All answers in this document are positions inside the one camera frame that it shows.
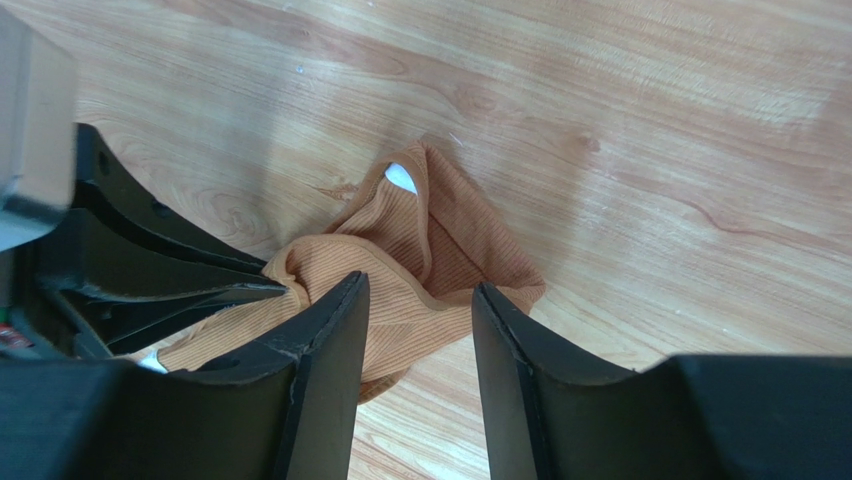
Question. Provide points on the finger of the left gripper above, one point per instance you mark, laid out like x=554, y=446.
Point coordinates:
x=119, y=296
x=105, y=188

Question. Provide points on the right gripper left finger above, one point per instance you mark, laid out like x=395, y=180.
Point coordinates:
x=282, y=406

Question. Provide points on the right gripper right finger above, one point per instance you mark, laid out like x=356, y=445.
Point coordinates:
x=553, y=410

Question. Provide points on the brown underwear white waistband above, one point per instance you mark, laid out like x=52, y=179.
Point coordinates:
x=423, y=236

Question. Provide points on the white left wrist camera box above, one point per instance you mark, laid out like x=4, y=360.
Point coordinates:
x=38, y=134

